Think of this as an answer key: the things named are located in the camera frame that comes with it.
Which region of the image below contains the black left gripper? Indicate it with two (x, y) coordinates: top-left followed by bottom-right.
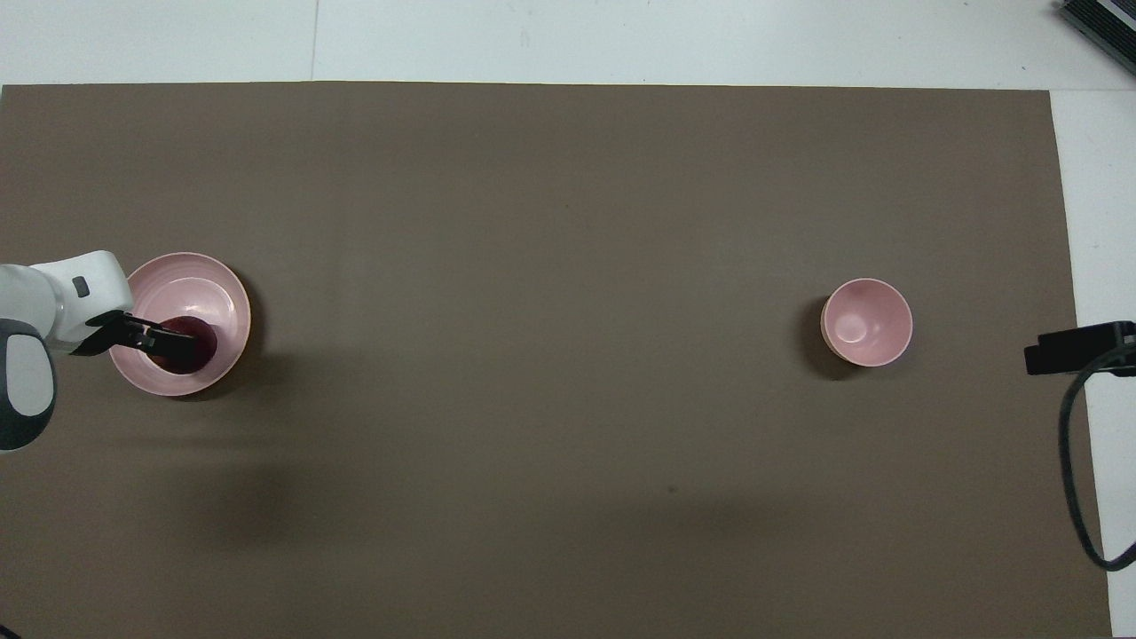
(69, 311), (207, 359)

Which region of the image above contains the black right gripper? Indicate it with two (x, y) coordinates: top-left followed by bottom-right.
(1025, 321), (1136, 375)

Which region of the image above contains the dark red apple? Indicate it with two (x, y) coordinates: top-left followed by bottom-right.
(149, 315), (218, 375)

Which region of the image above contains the pink plate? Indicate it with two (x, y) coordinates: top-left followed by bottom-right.
(109, 252), (252, 398)

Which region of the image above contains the pink bowl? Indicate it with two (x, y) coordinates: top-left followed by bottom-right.
(821, 278), (914, 368)

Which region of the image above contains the grey ribbed device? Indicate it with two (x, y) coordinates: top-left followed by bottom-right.
(1056, 0), (1136, 76)

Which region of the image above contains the brown table mat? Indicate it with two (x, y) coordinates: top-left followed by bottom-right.
(0, 82), (1113, 639)

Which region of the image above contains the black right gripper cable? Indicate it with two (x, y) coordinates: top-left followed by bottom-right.
(1059, 351), (1136, 572)

